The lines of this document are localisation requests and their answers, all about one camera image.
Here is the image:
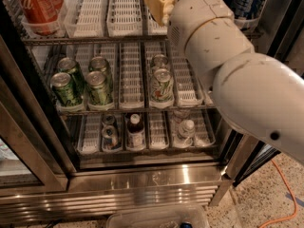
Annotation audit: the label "orange cable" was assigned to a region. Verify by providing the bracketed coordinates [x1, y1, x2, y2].
[257, 159, 299, 228]

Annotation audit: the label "silver blue can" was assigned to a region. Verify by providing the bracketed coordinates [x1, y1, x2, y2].
[102, 125, 120, 151]
[102, 114, 117, 127]

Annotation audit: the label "brown bottle white cap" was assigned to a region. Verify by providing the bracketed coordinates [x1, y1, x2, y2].
[127, 114, 145, 151]

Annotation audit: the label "clear water bottle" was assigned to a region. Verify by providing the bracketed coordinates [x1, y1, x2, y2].
[177, 120, 196, 148]
[173, 109, 190, 124]

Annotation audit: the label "front silver blue can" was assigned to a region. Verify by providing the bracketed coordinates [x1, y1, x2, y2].
[102, 125, 120, 151]

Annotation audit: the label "stainless steel fridge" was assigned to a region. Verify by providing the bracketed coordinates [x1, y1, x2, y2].
[0, 0, 304, 225]

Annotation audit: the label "front clear water bottle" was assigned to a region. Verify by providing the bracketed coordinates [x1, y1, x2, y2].
[177, 120, 196, 148]

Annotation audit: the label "rear white green can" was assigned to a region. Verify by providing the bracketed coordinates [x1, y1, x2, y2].
[150, 54, 170, 72]

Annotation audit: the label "white green can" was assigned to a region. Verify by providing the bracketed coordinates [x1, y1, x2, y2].
[151, 68, 174, 103]
[150, 54, 170, 72]

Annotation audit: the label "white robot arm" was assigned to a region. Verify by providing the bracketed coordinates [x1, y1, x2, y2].
[143, 0, 304, 163]

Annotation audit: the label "front red coca-cola can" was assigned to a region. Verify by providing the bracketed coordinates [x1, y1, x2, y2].
[18, 0, 58, 36]

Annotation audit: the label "front white green can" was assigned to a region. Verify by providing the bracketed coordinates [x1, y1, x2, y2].
[151, 68, 174, 103]

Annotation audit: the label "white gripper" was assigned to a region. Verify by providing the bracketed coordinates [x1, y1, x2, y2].
[143, 0, 234, 53]

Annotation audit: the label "rear silver blue can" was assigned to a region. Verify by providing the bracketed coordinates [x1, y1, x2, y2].
[102, 114, 117, 127]

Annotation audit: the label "rear left green can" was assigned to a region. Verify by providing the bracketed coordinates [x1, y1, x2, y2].
[57, 57, 85, 94]

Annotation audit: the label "top wire shelf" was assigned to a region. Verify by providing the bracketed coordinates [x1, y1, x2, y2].
[20, 31, 264, 46]

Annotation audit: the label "middle wire shelf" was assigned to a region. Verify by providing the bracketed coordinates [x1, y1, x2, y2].
[58, 104, 216, 115]

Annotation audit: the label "wire shelf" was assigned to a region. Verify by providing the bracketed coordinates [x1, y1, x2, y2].
[20, 31, 264, 46]
[58, 104, 216, 115]

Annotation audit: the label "clear plastic bin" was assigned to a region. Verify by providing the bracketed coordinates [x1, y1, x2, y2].
[106, 204, 210, 228]

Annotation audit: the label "open fridge door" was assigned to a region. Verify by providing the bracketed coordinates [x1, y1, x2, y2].
[233, 136, 279, 187]

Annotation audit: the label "rear clear water bottle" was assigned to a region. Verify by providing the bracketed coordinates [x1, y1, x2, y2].
[173, 109, 190, 124]

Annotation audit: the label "front left green can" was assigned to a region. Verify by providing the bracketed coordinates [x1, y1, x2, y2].
[50, 72, 83, 107]

